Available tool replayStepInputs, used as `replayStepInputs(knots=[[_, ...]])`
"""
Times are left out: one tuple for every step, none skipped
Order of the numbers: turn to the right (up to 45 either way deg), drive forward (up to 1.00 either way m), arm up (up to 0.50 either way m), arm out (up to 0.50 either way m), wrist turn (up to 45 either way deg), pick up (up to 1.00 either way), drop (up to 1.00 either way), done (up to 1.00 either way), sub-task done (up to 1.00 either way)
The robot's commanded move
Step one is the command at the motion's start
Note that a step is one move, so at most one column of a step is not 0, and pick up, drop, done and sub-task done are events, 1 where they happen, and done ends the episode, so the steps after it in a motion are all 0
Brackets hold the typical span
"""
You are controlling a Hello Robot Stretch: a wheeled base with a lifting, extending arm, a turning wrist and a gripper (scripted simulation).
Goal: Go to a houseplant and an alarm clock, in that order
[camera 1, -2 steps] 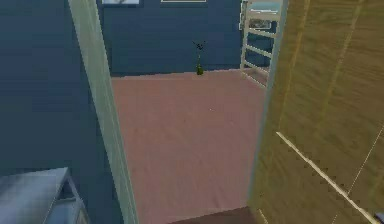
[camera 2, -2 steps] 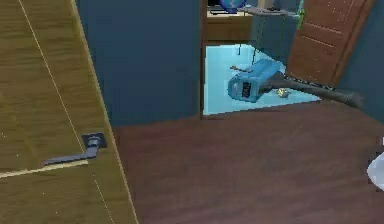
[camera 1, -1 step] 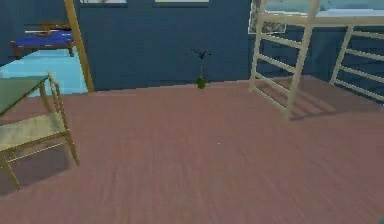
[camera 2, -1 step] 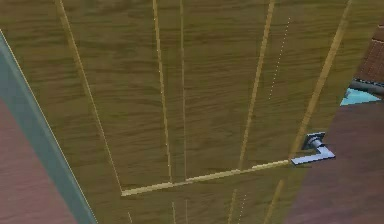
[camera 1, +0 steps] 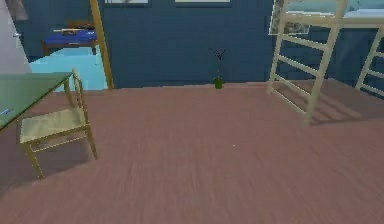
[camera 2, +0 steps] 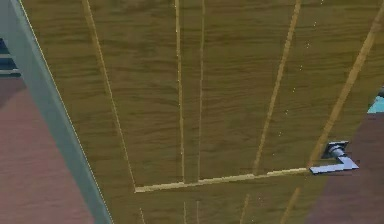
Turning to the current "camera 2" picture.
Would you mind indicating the brown wooden room door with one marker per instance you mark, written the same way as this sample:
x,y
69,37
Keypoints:
x,y
216,100

